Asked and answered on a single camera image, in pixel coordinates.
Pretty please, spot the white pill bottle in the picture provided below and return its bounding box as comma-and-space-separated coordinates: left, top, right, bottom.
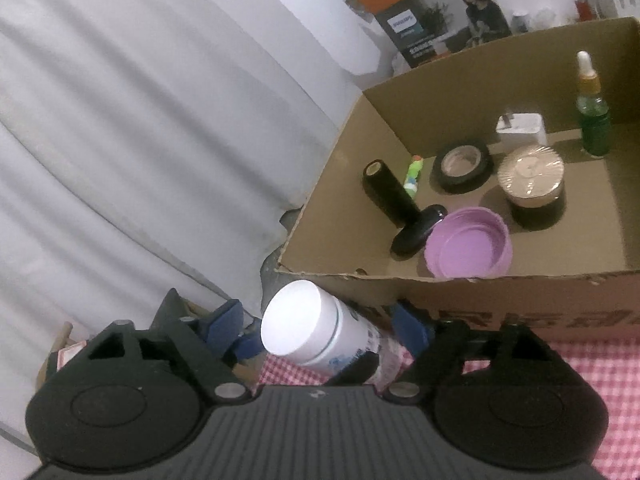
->
260, 280, 409, 388

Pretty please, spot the purple plastic lid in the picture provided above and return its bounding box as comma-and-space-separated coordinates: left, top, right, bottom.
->
424, 207, 513, 280

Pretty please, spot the green patterned lip balm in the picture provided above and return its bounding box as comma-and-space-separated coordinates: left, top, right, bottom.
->
402, 155, 424, 198

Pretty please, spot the black cylindrical tube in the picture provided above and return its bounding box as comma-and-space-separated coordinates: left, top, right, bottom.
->
362, 159, 421, 226

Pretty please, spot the black tape roll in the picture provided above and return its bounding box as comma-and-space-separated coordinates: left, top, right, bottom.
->
432, 140, 494, 194

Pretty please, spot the gold lid dark jar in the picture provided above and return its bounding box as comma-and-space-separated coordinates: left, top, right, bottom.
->
497, 144, 565, 231

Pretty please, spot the white USB charger plug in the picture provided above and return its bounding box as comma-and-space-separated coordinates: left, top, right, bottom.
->
496, 113, 548, 153

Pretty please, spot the green dropper bottle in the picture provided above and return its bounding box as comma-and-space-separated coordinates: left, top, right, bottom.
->
576, 51, 611, 157

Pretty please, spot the brown cardboard box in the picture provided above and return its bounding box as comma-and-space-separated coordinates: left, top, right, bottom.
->
279, 18, 639, 340

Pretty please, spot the red white checkered tablecloth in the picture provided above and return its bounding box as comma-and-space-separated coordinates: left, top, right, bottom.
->
254, 336, 640, 480

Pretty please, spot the white curtain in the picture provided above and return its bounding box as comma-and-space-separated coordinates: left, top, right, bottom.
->
1, 0, 374, 448

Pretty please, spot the Philips product box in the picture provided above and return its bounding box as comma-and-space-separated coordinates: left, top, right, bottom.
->
357, 0, 512, 68

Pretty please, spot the red bottle in background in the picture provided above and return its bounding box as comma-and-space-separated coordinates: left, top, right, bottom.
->
574, 0, 596, 22

